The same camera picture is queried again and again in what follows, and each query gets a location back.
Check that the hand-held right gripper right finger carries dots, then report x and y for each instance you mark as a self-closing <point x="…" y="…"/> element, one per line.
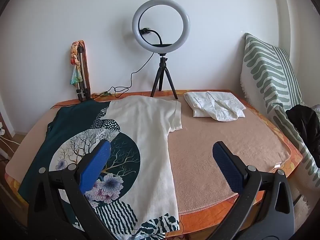
<point x="225" y="165"/>

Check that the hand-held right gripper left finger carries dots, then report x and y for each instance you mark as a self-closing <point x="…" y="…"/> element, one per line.
<point x="96" y="165"/>

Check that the white and teal printed t-shirt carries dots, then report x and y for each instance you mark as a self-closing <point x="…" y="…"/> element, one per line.
<point x="150" y="120"/>

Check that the beige blanket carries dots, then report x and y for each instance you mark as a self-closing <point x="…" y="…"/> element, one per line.
<point x="212" y="130"/>

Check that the folded white shirt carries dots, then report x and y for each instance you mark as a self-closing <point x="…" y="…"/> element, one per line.
<point x="207" y="105"/>

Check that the orange floral cloth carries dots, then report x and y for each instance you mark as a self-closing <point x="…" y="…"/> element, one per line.
<point x="296" y="161"/>

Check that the black garment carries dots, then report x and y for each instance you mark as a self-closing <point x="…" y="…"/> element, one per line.
<point x="305" y="122"/>

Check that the folded tripod with colourful scarf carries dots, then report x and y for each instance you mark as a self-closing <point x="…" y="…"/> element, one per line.
<point x="76" y="76"/>

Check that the white power strip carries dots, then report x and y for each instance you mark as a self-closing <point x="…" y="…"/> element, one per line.
<point x="2" y="128"/>

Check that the green striped white pillow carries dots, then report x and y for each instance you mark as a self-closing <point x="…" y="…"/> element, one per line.
<point x="265" y="62"/>

